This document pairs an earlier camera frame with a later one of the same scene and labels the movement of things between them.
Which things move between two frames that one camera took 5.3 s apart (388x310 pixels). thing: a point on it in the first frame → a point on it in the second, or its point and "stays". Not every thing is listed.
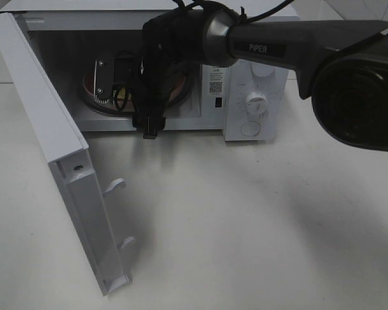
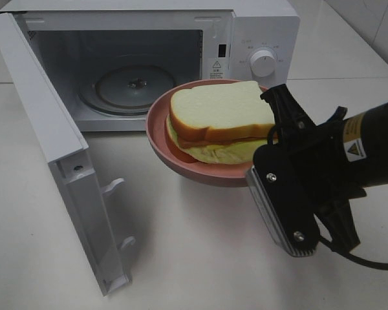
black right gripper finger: [152, 130] → [339, 218]
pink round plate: [177, 90] → [226, 175]
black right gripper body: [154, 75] → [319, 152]
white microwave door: [67, 150] stays
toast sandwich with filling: [121, 94] → [224, 123]
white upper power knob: [262, 70] stays
